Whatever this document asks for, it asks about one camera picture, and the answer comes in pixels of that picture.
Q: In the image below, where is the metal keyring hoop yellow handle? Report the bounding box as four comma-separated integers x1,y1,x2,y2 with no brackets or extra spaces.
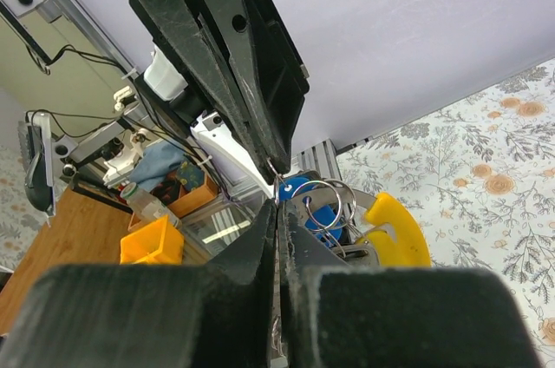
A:
268,161,433,368

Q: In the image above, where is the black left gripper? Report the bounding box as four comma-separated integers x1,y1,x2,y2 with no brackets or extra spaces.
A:
130,0,310,177

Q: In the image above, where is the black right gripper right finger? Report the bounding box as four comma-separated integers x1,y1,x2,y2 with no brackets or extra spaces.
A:
277,201,541,367

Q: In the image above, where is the yellow storage bin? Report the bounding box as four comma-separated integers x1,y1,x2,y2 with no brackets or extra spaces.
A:
120,216,185,265

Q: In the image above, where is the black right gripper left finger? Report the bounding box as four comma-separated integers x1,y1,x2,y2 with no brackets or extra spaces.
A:
1,200,278,367

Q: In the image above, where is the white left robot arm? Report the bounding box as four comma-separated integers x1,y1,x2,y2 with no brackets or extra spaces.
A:
128,0,310,196

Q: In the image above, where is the wooden box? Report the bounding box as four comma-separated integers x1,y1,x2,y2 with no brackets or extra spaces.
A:
120,174,218,232

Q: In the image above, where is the blue key tag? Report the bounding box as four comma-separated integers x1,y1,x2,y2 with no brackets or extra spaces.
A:
276,174,344,248

